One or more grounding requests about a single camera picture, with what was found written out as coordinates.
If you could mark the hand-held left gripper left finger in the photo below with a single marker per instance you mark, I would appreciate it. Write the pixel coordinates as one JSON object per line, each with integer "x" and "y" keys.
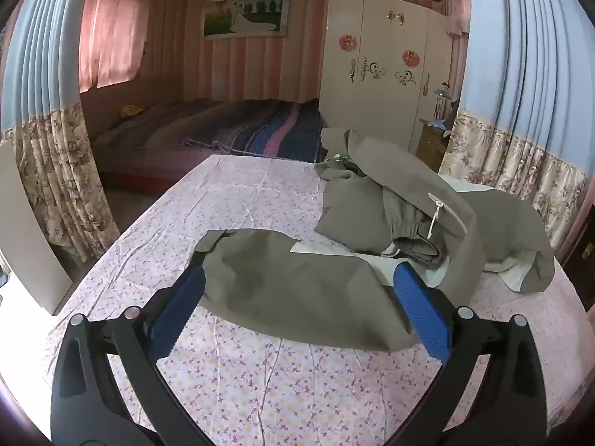
{"x": 179, "y": 306}

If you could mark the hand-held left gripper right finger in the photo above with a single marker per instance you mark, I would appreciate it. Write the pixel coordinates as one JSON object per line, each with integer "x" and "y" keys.
{"x": 420, "y": 306}

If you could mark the olive and white jacket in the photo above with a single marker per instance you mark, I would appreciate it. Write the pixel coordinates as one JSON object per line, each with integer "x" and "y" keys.
{"x": 302, "y": 288}

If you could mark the pink floral sheet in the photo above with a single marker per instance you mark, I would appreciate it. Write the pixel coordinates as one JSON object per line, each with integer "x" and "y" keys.
{"x": 279, "y": 381}

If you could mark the bed with purple mattress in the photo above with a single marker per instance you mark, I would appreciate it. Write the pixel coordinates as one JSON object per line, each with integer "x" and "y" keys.
{"x": 139, "y": 167}

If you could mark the wooden desk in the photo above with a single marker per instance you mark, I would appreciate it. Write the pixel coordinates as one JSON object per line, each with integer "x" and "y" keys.
{"x": 430, "y": 146}

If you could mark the white board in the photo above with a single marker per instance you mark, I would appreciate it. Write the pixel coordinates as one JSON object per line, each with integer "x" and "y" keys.
{"x": 28, "y": 241}

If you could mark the light blue cloth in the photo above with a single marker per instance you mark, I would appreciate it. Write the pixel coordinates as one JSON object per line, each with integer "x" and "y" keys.
{"x": 438, "y": 123}

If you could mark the striped blanket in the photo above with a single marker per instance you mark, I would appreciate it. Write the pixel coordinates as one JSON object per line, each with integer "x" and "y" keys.
{"x": 260, "y": 130}

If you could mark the yellow plush toy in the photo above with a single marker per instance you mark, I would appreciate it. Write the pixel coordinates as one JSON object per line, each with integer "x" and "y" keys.
{"x": 131, "y": 111}

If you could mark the white wardrobe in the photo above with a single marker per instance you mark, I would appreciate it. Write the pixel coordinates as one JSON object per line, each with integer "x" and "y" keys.
{"x": 372, "y": 102}

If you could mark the desk lamp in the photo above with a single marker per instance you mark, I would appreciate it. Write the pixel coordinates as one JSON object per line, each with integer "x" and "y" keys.
{"x": 441, "y": 94}

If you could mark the blue floral curtain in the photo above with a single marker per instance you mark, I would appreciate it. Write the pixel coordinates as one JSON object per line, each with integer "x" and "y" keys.
{"x": 42, "y": 79}
{"x": 525, "y": 55}

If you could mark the pink window curtain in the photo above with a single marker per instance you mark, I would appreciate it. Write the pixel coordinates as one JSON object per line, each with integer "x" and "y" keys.
{"x": 111, "y": 32}

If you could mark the framed wall picture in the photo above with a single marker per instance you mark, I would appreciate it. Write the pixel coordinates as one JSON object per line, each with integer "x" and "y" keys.
{"x": 246, "y": 16}

